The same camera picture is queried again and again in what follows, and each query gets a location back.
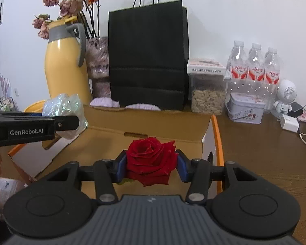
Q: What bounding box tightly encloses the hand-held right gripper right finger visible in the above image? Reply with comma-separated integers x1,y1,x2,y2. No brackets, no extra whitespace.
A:
176,149,263,206

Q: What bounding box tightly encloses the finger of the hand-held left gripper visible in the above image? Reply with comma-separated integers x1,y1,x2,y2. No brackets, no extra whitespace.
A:
55,115,81,134

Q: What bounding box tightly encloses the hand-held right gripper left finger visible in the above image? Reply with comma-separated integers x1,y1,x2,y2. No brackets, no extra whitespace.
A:
42,150,129,206

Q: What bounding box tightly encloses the iridescent plastic wrap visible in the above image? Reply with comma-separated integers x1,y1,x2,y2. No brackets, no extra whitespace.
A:
42,93,89,140

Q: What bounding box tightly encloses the red rose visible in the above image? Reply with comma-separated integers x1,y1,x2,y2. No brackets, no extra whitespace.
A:
117,137,179,187

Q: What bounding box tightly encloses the red printed cardboard box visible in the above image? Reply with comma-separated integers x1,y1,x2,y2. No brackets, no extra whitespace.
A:
8,104,225,201

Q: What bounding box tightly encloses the yellow mug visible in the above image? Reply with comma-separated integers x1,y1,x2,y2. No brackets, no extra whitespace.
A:
23,99,48,113

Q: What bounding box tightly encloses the desk organizer rack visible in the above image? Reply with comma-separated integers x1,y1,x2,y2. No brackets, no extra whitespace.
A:
0,92,19,113

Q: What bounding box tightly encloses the purple lace cloth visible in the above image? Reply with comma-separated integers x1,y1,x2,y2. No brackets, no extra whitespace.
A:
90,97,120,108
125,103,162,112

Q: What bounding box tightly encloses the purple paper decoration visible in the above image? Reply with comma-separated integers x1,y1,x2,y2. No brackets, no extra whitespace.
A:
0,67,11,99

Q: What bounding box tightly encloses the yellow thermos jug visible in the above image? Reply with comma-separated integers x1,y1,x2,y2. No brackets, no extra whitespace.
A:
44,15,93,105

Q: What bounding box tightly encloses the white paper packet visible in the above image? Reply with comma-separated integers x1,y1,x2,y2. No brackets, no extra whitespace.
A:
0,178,29,208

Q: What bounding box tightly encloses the pink fluffy vase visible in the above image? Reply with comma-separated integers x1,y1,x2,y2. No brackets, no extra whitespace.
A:
85,37,112,99

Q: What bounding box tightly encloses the clear seed container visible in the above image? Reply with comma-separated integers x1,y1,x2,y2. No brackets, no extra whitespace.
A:
187,57,231,115

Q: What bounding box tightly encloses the grey printed tin box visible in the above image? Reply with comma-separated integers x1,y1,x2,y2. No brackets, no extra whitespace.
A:
225,92,266,125

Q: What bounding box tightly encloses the black paper bag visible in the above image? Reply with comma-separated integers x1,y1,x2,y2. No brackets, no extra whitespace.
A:
108,0,190,111

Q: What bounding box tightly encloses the white charger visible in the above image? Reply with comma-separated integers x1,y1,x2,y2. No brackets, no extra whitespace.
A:
279,114,300,133

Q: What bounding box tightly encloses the clear water bottle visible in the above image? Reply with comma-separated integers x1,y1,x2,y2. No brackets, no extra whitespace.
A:
225,40,249,100
263,47,282,114
247,43,266,98

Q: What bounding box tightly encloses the dried rose bouquet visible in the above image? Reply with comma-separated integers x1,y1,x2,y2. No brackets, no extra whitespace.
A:
32,0,103,40

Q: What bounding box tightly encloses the black power adapter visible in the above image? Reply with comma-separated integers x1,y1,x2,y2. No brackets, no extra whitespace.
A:
288,102,304,118

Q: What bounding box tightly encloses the white robot speaker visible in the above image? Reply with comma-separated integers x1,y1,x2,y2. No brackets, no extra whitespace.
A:
273,79,297,119

